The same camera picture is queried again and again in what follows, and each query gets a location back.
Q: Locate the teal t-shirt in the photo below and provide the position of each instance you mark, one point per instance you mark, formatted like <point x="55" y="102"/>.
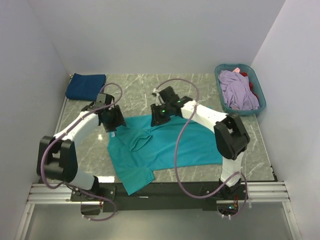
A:
<point x="138" y="149"/>

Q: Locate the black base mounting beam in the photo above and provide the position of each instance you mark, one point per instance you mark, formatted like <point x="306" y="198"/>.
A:
<point x="158" y="196"/>

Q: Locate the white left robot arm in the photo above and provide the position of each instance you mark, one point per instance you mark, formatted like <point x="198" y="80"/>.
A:
<point x="57" y="157"/>

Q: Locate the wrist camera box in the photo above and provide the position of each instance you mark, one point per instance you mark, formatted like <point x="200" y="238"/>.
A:
<point x="168" y="95"/>
<point x="103" y="99"/>

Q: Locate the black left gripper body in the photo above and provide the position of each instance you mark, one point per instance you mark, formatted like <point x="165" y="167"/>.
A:
<point x="114" y="118"/>

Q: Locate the red garment in basket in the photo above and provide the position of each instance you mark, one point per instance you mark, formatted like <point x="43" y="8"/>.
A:
<point x="251" y="86"/>

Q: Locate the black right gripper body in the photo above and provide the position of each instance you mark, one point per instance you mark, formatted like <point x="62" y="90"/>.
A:
<point x="161" y="113"/>

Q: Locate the folded navy blue t-shirt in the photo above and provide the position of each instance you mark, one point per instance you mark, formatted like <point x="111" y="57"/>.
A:
<point x="85" y="87"/>

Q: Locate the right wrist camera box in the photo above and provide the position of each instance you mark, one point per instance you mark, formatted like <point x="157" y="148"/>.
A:
<point x="168" y="95"/>

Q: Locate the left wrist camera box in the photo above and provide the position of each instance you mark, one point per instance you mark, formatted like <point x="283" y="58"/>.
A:
<point x="103" y="99"/>

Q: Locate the teal plastic laundry basket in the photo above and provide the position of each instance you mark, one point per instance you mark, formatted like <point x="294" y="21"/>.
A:
<point x="252" y="78"/>

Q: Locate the lavender t-shirt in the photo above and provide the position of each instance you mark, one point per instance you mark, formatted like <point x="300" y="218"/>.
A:
<point x="236" y="92"/>

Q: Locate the pink garment in basket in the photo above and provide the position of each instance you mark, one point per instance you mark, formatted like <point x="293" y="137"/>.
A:
<point x="237" y="70"/>

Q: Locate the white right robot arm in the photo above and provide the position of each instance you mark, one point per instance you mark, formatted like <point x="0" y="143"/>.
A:
<point x="231" y="138"/>

